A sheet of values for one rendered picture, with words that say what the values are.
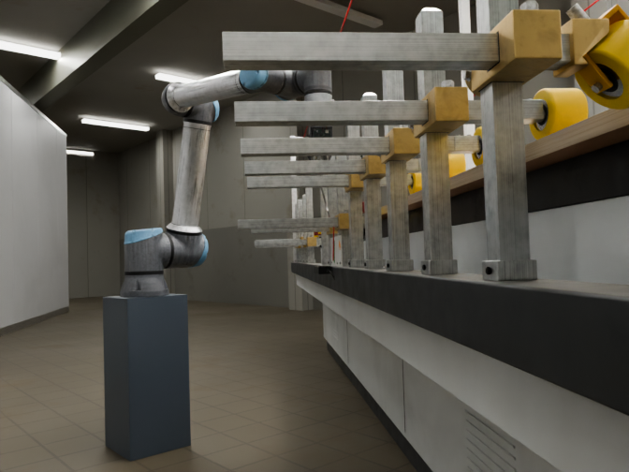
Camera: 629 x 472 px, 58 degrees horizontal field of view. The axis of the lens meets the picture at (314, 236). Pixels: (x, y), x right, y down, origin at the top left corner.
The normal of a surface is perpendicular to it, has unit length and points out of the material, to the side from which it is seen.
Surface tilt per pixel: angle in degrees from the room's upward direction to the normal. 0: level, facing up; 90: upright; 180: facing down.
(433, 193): 90
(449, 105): 90
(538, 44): 90
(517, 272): 90
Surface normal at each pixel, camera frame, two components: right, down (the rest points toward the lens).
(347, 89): -0.76, 0.00
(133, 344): 0.65, -0.05
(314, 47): 0.10, -0.04
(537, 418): -0.99, 0.03
